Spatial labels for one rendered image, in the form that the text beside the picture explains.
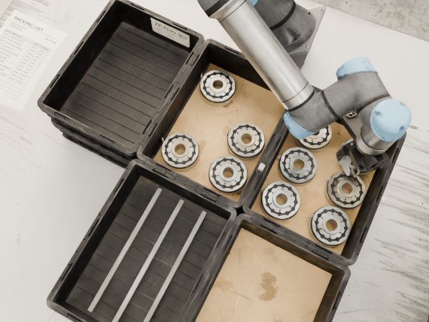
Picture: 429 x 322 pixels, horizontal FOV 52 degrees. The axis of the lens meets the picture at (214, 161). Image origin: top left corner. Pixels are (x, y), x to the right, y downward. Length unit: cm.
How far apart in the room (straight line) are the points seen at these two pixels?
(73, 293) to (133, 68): 65
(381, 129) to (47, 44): 112
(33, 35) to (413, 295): 144
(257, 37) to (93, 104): 57
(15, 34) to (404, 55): 132
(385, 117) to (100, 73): 82
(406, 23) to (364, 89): 174
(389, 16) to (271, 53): 178
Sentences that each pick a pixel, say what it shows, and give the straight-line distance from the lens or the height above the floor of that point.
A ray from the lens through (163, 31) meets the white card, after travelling 134.
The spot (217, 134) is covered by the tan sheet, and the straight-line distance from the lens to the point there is 123.
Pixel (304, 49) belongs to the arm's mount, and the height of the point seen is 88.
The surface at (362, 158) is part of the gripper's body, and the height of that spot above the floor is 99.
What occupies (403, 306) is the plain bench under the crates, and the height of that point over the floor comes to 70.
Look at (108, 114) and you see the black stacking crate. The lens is 129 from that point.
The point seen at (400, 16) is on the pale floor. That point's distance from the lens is 270.
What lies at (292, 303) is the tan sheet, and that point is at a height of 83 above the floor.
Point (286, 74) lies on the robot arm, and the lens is 95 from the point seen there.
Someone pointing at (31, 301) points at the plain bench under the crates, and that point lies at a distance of 136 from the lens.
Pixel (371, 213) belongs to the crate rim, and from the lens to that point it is 115.
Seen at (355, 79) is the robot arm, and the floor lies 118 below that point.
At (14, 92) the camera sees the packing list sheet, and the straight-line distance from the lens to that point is 155.
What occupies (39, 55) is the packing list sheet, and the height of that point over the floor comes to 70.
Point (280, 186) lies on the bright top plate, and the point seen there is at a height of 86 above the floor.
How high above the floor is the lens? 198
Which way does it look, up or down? 72 degrees down
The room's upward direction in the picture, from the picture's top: 5 degrees clockwise
